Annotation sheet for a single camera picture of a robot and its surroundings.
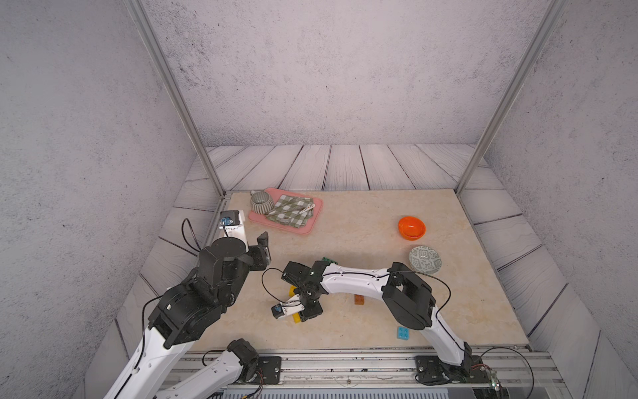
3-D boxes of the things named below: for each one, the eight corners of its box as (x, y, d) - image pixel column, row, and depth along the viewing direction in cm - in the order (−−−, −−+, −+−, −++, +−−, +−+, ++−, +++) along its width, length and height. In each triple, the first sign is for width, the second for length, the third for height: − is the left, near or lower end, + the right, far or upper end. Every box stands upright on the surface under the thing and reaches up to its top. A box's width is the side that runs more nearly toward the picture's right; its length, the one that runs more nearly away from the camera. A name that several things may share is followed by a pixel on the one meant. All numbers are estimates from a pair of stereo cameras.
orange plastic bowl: (400, 241, 104) (402, 236, 101) (395, 222, 111) (397, 216, 108) (425, 241, 104) (428, 236, 101) (419, 222, 111) (422, 216, 108)
